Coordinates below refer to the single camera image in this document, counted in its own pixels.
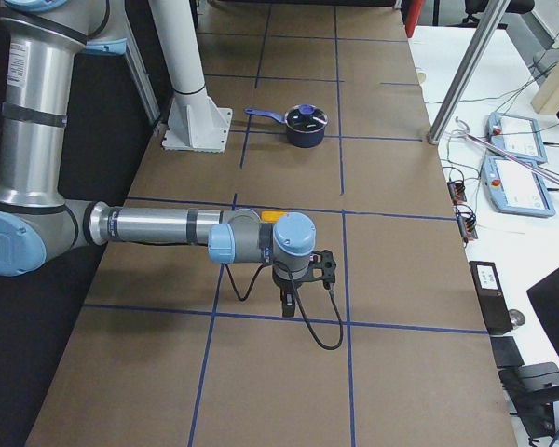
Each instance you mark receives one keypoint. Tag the upper teach pendant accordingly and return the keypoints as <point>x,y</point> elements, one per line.
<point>520,135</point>

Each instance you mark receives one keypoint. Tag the upper orange connector board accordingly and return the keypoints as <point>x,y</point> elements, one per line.
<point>457,191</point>

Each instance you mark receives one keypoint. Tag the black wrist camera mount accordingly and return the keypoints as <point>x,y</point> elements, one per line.
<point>322,268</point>

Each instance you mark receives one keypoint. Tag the metal rod with hook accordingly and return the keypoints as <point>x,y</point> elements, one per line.
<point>464,129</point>

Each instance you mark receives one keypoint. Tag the teach pendant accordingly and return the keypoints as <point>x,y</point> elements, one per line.
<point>513,189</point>
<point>520,135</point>

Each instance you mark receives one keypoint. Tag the dark blue saucepan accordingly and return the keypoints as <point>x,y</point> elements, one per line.
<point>295,138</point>

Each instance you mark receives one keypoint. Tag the orange connector board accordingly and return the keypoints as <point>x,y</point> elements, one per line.
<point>466,221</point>
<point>457,191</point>

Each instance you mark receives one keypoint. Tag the glass pot lid blue knob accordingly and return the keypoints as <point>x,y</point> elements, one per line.
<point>306,118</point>

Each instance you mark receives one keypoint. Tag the small metal round knob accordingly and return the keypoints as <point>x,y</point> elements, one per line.
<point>517,318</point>

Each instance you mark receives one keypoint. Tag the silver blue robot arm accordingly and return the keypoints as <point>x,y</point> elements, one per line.
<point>37,224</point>

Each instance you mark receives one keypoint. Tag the black box with label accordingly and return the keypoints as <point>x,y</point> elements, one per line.
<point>490,296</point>

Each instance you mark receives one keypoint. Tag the black monitor stand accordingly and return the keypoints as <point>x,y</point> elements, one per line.
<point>534,393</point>

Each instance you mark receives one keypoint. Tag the white column with base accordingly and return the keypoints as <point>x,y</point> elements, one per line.
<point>195,122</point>

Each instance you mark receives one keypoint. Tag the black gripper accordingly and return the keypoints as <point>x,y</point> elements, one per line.
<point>285,284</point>

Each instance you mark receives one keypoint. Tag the aluminium frame post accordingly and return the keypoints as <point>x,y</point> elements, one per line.
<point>492,16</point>

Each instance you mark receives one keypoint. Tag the lower orange connector board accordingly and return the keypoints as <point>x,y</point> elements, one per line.
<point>466,221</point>

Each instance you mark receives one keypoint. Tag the yellow plastic corn cob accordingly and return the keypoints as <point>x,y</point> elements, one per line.
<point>272,216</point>

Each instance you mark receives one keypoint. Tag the lower teach pendant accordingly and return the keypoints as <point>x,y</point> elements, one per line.
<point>513,189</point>

